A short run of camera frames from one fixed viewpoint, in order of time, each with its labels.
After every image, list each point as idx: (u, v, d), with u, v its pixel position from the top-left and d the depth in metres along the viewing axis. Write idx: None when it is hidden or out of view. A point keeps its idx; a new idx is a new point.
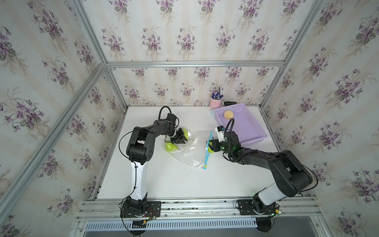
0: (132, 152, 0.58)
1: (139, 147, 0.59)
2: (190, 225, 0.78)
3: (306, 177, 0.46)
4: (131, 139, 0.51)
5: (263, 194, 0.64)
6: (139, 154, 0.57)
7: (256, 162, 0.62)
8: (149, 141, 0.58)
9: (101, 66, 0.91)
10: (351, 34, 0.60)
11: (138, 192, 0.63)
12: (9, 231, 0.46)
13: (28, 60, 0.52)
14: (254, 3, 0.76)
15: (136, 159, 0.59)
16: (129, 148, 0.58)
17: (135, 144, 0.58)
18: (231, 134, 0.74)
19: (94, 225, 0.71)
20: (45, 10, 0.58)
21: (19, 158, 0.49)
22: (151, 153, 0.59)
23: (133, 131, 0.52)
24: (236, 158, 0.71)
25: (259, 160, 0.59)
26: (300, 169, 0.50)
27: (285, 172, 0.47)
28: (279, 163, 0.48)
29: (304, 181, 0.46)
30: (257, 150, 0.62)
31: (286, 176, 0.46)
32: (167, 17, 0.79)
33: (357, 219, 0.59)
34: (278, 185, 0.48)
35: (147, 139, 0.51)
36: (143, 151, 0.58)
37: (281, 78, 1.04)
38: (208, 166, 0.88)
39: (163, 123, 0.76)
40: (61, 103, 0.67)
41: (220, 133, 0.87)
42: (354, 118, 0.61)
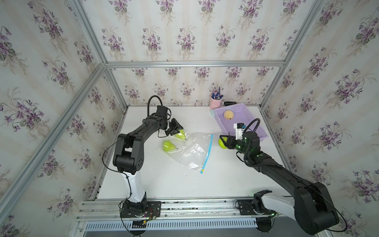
0: (121, 162, 0.52)
1: (127, 156, 0.53)
2: (190, 225, 0.78)
3: (332, 218, 0.41)
4: (116, 150, 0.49)
5: (267, 198, 0.64)
6: (128, 164, 0.52)
7: (278, 180, 0.55)
8: (136, 152, 0.52)
9: (101, 66, 0.91)
10: (351, 34, 0.60)
11: (135, 197, 0.61)
12: (9, 231, 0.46)
13: (28, 60, 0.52)
14: (254, 3, 0.76)
15: (126, 169, 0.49)
16: (116, 159, 0.52)
17: (121, 154, 0.52)
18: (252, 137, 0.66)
19: (94, 225, 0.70)
20: (45, 10, 0.58)
21: (19, 158, 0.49)
22: (141, 161, 0.54)
23: (119, 140, 0.52)
24: (253, 162, 0.65)
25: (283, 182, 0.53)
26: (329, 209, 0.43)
27: (312, 210, 0.41)
28: (309, 199, 0.41)
29: (329, 220, 0.41)
30: (282, 166, 0.56)
31: (312, 215, 0.41)
32: (167, 17, 0.79)
33: (357, 219, 0.59)
34: (298, 216, 0.48)
35: (134, 148, 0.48)
36: (132, 160, 0.52)
37: (281, 78, 1.04)
38: (205, 170, 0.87)
39: (152, 123, 0.67)
40: (61, 103, 0.67)
41: (239, 131, 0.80)
42: (354, 118, 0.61)
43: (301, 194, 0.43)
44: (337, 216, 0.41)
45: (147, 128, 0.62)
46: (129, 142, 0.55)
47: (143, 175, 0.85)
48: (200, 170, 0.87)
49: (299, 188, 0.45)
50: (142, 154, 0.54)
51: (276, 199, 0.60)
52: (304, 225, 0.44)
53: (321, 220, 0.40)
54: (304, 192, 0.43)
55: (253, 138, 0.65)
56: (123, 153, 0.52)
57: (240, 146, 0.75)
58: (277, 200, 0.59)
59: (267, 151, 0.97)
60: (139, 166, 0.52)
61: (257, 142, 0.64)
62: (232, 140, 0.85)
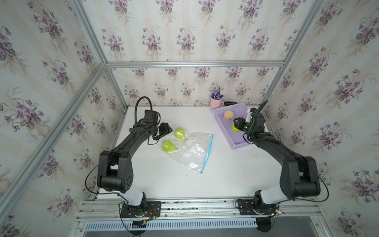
0: (107, 183, 0.46)
1: (113, 176, 0.47)
2: (190, 225, 0.78)
3: (313, 189, 0.44)
4: (100, 171, 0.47)
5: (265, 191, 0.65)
6: (115, 184, 0.45)
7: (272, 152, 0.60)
8: (122, 172, 0.45)
9: (101, 66, 0.91)
10: (352, 34, 0.60)
11: (134, 202, 0.59)
12: (9, 231, 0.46)
13: (28, 60, 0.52)
14: (254, 3, 0.75)
15: (114, 190, 0.46)
16: (100, 180, 0.46)
17: (105, 175, 0.45)
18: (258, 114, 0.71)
19: (94, 225, 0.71)
20: (45, 10, 0.58)
21: (19, 158, 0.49)
22: (130, 177, 0.47)
23: (101, 162, 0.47)
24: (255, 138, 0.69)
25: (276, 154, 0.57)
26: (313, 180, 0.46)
27: (295, 177, 0.45)
28: (294, 166, 0.45)
29: (309, 190, 0.44)
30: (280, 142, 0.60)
31: (294, 180, 0.45)
32: (167, 17, 0.79)
33: (357, 219, 0.59)
34: (283, 183, 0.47)
35: (120, 167, 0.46)
36: (118, 180, 0.46)
37: (281, 78, 1.04)
38: (205, 170, 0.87)
39: (139, 132, 0.60)
40: (61, 103, 0.67)
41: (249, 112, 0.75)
42: (354, 118, 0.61)
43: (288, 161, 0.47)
44: (318, 188, 0.45)
45: (133, 140, 0.55)
46: (114, 160, 0.49)
47: (143, 175, 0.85)
48: (200, 171, 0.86)
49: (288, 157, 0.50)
50: (130, 171, 0.46)
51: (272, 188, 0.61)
52: (286, 192, 0.49)
53: (302, 187, 0.45)
54: (291, 160, 0.47)
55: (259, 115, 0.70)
56: (108, 174, 0.45)
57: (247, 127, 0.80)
58: (273, 187, 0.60)
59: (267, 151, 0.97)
60: (127, 185, 0.45)
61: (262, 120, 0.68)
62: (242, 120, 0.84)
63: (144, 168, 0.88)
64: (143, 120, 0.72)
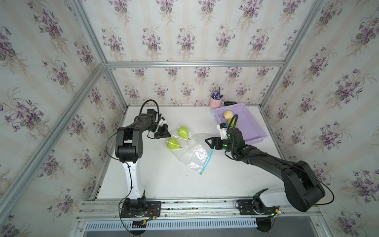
0: (124, 153, 0.57)
1: (128, 146, 0.59)
2: (190, 225, 0.78)
3: (320, 192, 0.44)
4: (116, 142, 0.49)
5: (265, 196, 0.64)
6: (131, 152, 0.57)
7: (265, 167, 0.57)
8: (137, 139, 0.58)
9: (101, 66, 0.91)
10: (351, 34, 0.60)
11: (136, 190, 0.63)
12: (9, 231, 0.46)
13: (28, 60, 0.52)
14: (254, 3, 0.75)
15: (129, 159, 0.59)
16: (118, 149, 0.57)
17: (123, 144, 0.57)
18: (234, 132, 0.69)
19: (94, 225, 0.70)
20: (45, 10, 0.58)
21: (19, 158, 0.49)
22: (142, 149, 0.61)
23: (118, 132, 0.58)
24: (240, 157, 0.67)
25: (270, 167, 0.55)
26: (315, 183, 0.46)
27: (301, 187, 0.43)
28: (295, 177, 0.44)
29: (317, 195, 0.43)
30: (267, 154, 0.59)
31: (301, 191, 0.43)
32: (167, 17, 0.79)
33: (357, 219, 0.59)
34: (288, 197, 0.50)
35: (134, 137, 0.58)
36: (134, 148, 0.58)
37: (281, 78, 1.04)
38: (204, 171, 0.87)
39: (145, 118, 0.75)
40: (61, 103, 0.67)
41: (223, 131, 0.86)
42: (354, 118, 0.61)
43: (288, 175, 0.45)
44: (323, 189, 0.45)
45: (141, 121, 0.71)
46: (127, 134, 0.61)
47: (143, 175, 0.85)
48: (200, 171, 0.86)
49: (284, 171, 0.48)
50: (141, 142, 0.60)
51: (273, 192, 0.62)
52: (296, 204, 0.46)
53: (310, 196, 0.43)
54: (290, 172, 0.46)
55: (236, 133, 0.68)
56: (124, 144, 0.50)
57: (226, 145, 0.77)
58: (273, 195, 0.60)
59: (268, 151, 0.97)
60: (140, 154, 0.58)
61: (240, 136, 0.67)
62: (218, 141, 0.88)
63: (144, 167, 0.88)
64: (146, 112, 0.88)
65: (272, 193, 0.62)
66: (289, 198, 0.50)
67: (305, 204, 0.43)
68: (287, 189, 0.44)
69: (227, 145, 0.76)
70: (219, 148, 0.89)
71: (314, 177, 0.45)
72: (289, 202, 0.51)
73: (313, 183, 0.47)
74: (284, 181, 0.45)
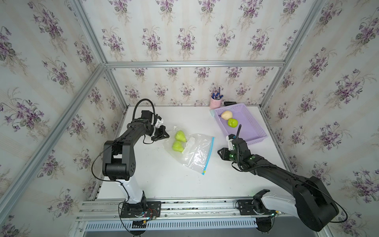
0: (112, 171, 0.49)
1: (117, 163, 0.50)
2: (190, 225, 0.78)
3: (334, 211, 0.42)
4: (104, 159, 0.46)
5: (268, 200, 0.63)
6: (120, 171, 0.49)
7: (276, 181, 0.55)
8: (127, 157, 0.49)
9: (101, 66, 0.91)
10: (352, 34, 0.60)
11: (134, 198, 0.60)
12: (9, 231, 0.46)
13: (28, 60, 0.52)
14: (254, 3, 0.76)
15: (117, 176, 0.49)
16: (106, 168, 0.49)
17: (111, 162, 0.49)
18: (239, 142, 0.69)
19: (94, 225, 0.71)
20: (45, 10, 0.58)
21: (19, 158, 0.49)
22: (133, 165, 0.51)
23: (105, 148, 0.49)
24: (247, 167, 0.65)
25: (281, 182, 0.52)
26: (328, 201, 0.44)
27: (314, 206, 0.41)
28: (308, 195, 0.42)
29: (331, 215, 0.41)
30: (276, 167, 0.56)
31: (315, 211, 0.41)
32: (167, 17, 0.79)
33: (357, 219, 0.59)
34: (301, 215, 0.48)
35: (125, 154, 0.49)
36: (124, 167, 0.49)
37: (281, 78, 1.04)
38: (206, 171, 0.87)
39: (138, 126, 0.65)
40: (61, 103, 0.67)
41: (230, 142, 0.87)
42: (354, 118, 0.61)
43: (300, 192, 0.43)
44: (337, 208, 0.42)
45: (133, 131, 0.60)
46: (116, 148, 0.52)
47: (143, 175, 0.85)
48: (202, 172, 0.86)
49: (297, 187, 0.46)
50: (133, 158, 0.51)
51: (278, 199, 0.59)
52: (309, 224, 0.44)
53: (324, 215, 0.41)
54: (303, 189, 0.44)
55: (241, 142, 0.68)
56: (112, 161, 0.49)
57: (232, 156, 0.76)
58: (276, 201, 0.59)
59: (268, 151, 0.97)
60: (131, 171, 0.49)
61: (244, 146, 0.66)
62: (226, 152, 0.78)
63: (144, 167, 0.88)
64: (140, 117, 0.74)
65: (277, 200, 0.59)
66: (302, 217, 0.48)
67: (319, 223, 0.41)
68: (300, 207, 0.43)
69: (233, 156, 0.76)
70: (227, 159, 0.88)
71: (326, 195, 0.45)
72: (302, 220, 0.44)
73: (326, 200, 0.45)
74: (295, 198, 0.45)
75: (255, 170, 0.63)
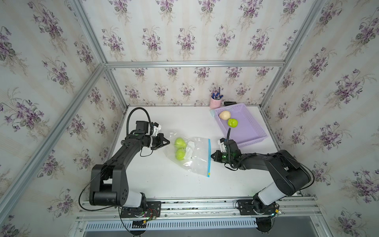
0: (100, 199, 0.43)
1: (107, 188, 0.45)
2: (190, 225, 0.78)
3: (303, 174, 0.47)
4: (93, 186, 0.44)
5: (263, 194, 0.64)
6: (109, 200, 0.43)
7: (255, 165, 0.63)
8: (118, 184, 0.43)
9: (101, 66, 0.91)
10: (352, 34, 0.60)
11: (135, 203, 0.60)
12: (9, 231, 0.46)
13: (28, 60, 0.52)
14: (254, 3, 0.76)
15: (107, 205, 0.43)
16: (94, 195, 0.42)
17: (99, 189, 0.43)
18: (230, 143, 0.76)
19: (94, 225, 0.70)
20: (45, 10, 0.58)
21: (19, 158, 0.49)
22: (125, 191, 0.44)
23: (94, 174, 0.43)
24: (237, 164, 0.72)
25: (258, 162, 0.60)
26: (296, 167, 0.51)
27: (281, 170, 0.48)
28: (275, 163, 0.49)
29: (301, 178, 0.46)
30: (256, 153, 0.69)
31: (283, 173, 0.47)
32: (167, 17, 0.79)
33: (357, 219, 0.59)
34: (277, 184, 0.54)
35: (115, 179, 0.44)
36: (113, 195, 0.43)
37: (281, 78, 1.04)
38: (211, 173, 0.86)
39: (132, 144, 0.59)
40: (61, 103, 0.67)
41: (223, 144, 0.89)
42: (354, 118, 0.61)
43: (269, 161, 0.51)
44: (307, 174, 0.47)
45: (129, 150, 0.54)
46: (107, 173, 0.46)
47: (143, 175, 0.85)
48: (207, 174, 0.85)
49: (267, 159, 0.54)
50: (125, 184, 0.44)
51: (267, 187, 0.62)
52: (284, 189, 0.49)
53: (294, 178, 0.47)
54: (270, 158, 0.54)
55: (231, 142, 0.77)
56: (101, 187, 0.43)
57: (225, 156, 0.83)
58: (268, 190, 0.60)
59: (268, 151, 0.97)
60: (123, 199, 0.43)
61: (235, 146, 0.74)
62: (218, 153, 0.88)
63: (143, 168, 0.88)
64: (135, 131, 0.70)
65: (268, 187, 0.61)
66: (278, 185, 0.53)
67: (288, 184, 0.46)
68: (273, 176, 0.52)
69: (225, 156, 0.83)
70: (219, 161, 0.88)
71: (295, 163, 0.49)
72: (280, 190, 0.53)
73: (295, 167, 0.51)
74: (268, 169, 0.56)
75: (243, 165, 0.70)
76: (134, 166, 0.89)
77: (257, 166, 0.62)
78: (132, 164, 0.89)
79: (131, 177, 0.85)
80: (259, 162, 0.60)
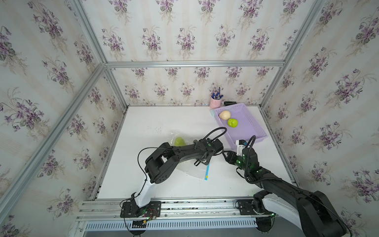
0: (150, 164, 0.54)
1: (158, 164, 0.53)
2: (190, 225, 0.78)
3: (340, 228, 0.41)
4: (154, 153, 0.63)
5: (270, 204, 0.62)
6: (153, 171, 0.52)
7: (280, 194, 0.55)
8: (164, 168, 0.51)
9: (101, 66, 0.91)
10: (351, 34, 0.60)
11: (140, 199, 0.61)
12: (9, 231, 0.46)
13: (28, 60, 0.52)
14: (254, 3, 0.75)
15: (150, 172, 0.57)
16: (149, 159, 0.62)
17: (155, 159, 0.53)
18: (249, 153, 0.68)
19: (94, 225, 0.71)
20: (45, 10, 0.58)
21: (19, 158, 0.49)
22: (164, 177, 0.50)
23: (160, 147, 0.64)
24: (253, 179, 0.66)
25: (285, 195, 0.53)
26: (333, 218, 0.43)
27: (317, 219, 0.41)
28: (309, 208, 0.42)
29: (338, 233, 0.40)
30: (281, 180, 0.57)
31: (318, 225, 0.41)
32: (167, 17, 0.79)
33: (357, 219, 0.59)
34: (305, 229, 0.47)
35: (166, 164, 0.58)
36: (157, 170, 0.52)
37: (281, 78, 1.04)
38: (209, 176, 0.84)
39: (198, 151, 0.61)
40: (61, 103, 0.67)
41: (241, 147, 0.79)
42: (354, 118, 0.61)
43: (302, 204, 0.44)
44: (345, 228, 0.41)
45: (193, 151, 0.59)
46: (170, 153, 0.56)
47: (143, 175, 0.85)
48: (205, 177, 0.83)
49: (300, 200, 0.46)
50: (168, 173, 0.51)
51: (282, 205, 0.58)
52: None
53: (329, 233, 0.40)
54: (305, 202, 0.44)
55: (251, 154, 0.67)
56: (157, 159, 0.53)
57: (240, 162, 0.76)
58: (282, 209, 0.57)
59: (268, 151, 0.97)
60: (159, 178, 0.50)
61: (255, 158, 0.66)
62: (233, 156, 0.80)
63: (143, 167, 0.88)
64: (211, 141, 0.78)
65: (282, 207, 0.57)
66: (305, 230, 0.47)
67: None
68: (304, 221, 0.47)
69: (240, 163, 0.76)
70: (233, 163, 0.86)
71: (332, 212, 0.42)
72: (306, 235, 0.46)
73: (331, 217, 0.44)
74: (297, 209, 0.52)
75: (261, 183, 0.64)
76: (133, 165, 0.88)
77: (281, 195, 0.55)
78: (131, 164, 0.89)
79: (131, 176, 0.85)
80: (286, 195, 0.52)
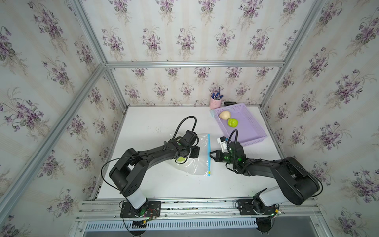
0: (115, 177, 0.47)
1: (125, 174, 0.47)
2: (190, 225, 0.78)
3: (312, 182, 0.46)
4: (118, 164, 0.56)
5: (265, 196, 0.64)
6: (120, 184, 0.46)
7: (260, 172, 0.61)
8: (133, 176, 0.45)
9: (101, 66, 0.91)
10: (352, 34, 0.60)
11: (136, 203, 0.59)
12: (9, 231, 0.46)
13: (28, 60, 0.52)
14: (254, 3, 0.76)
15: (118, 186, 0.46)
16: (114, 171, 0.48)
17: (120, 169, 0.47)
18: (236, 146, 0.73)
19: (94, 225, 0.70)
20: (45, 10, 0.58)
21: (19, 158, 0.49)
22: (134, 186, 0.45)
23: (123, 156, 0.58)
24: (241, 170, 0.70)
25: (263, 170, 0.59)
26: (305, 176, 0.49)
27: (289, 179, 0.46)
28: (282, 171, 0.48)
29: (312, 187, 0.45)
30: (261, 160, 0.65)
31: (292, 184, 0.45)
32: (167, 17, 0.79)
33: (357, 219, 0.59)
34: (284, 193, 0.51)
35: (135, 172, 0.45)
36: (124, 183, 0.45)
37: (281, 78, 1.04)
38: (211, 172, 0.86)
39: (168, 152, 0.58)
40: (61, 103, 0.67)
41: (223, 144, 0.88)
42: (354, 118, 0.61)
43: (276, 169, 0.49)
44: (317, 182, 0.45)
45: (162, 153, 0.55)
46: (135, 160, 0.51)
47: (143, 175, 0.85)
48: (207, 173, 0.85)
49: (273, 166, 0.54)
50: (138, 181, 0.45)
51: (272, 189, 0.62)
52: (292, 199, 0.47)
53: (304, 189, 0.44)
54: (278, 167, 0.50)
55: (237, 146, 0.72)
56: (123, 169, 0.47)
57: (228, 158, 0.79)
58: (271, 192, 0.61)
59: (267, 151, 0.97)
60: (129, 191, 0.44)
61: (242, 150, 0.70)
62: (219, 154, 0.82)
63: None
64: (181, 139, 0.72)
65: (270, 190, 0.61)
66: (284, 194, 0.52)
67: (296, 192, 0.44)
68: (281, 185, 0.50)
69: (229, 158, 0.78)
70: (220, 161, 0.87)
71: (302, 171, 0.48)
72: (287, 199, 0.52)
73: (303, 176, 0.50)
74: (274, 177, 0.55)
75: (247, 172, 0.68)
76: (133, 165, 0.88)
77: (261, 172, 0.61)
78: None
79: None
80: (263, 169, 0.59)
